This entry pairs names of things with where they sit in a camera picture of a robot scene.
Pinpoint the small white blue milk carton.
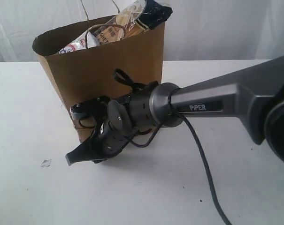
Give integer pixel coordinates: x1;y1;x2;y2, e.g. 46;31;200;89
58;32;100;54

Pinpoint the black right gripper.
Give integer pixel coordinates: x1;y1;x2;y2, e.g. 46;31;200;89
65;119;129;165

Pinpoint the spaghetti packet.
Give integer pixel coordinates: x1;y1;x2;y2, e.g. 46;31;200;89
92;0;173;45

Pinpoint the brown paper shopping bag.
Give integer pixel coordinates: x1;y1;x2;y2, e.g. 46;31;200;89
31;0;167;148

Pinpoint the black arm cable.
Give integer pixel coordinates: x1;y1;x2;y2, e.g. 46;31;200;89
76;67;233;225

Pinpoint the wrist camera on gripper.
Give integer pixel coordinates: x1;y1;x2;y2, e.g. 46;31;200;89
69;96;110;121

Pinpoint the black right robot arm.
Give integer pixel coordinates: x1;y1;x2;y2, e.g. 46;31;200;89
88;56;284;163

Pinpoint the clear plastic scrap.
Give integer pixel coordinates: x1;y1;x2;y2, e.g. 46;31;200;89
41;159;52;168

